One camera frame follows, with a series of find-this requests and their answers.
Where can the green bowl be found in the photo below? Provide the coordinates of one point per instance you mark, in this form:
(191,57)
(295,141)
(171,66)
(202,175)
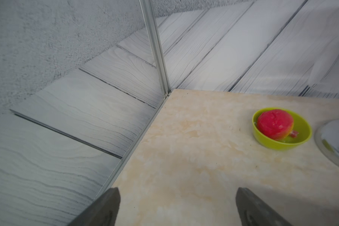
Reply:
(300,134)

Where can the red apple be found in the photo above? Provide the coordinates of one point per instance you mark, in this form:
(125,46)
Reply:
(276,124)

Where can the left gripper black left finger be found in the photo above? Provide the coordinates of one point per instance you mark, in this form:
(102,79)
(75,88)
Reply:
(102,212)

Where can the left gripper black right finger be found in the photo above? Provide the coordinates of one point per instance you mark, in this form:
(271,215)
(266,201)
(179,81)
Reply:
(253,211)

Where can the silver glass holder stand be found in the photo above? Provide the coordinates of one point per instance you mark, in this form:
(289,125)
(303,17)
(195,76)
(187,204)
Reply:
(327,140)

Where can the left aluminium frame post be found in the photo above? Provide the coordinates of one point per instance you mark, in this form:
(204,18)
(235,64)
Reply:
(155,43)

